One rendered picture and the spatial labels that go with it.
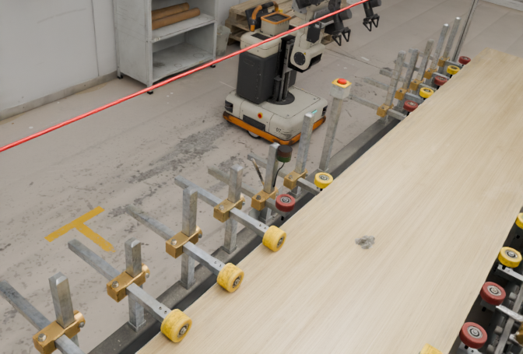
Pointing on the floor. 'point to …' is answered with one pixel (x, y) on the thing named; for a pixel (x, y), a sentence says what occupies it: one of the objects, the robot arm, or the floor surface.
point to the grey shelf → (140, 34)
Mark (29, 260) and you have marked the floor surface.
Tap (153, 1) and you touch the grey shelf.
